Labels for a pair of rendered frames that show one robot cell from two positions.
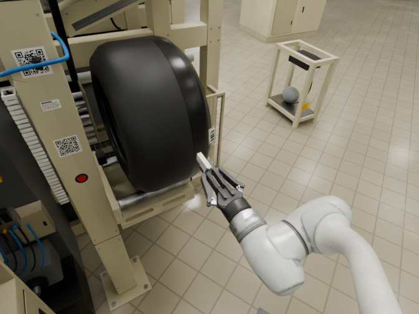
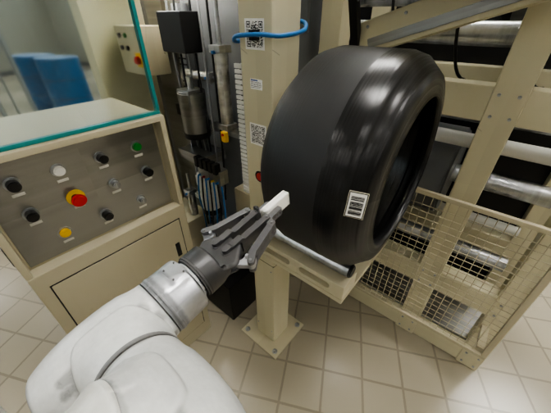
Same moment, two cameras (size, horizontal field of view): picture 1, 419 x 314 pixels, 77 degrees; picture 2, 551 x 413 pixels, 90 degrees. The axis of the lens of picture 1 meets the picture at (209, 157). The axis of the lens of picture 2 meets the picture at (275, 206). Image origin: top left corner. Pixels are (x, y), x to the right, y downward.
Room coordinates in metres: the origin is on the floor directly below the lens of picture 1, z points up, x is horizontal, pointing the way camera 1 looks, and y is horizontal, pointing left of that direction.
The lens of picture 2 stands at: (0.46, -0.41, 1.55)
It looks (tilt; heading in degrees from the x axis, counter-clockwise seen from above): 34 degrees down; 73
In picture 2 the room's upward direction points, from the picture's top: straight up
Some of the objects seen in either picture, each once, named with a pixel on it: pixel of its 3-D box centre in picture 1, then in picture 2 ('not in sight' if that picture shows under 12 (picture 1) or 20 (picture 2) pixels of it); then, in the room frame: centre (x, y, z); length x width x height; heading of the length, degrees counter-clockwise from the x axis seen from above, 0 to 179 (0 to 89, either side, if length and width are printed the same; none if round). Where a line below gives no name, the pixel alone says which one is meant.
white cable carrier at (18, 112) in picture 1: (42, 154); (248, 134); (0.66, 0.57, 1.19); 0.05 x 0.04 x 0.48; 33
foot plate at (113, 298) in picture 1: (125, 280); (272, 326); (0.73, 0.52, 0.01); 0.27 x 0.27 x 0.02; 33
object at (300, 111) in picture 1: (296, 84); not in sight; (2.92, -0.99, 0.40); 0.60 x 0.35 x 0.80; 30
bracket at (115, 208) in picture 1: (105, 184); not in sight; (0.79, 0.46, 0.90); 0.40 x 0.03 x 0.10; 33
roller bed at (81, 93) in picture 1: (70, 118); not in sight; (1.09, 0.70, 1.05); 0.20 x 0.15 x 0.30; 123
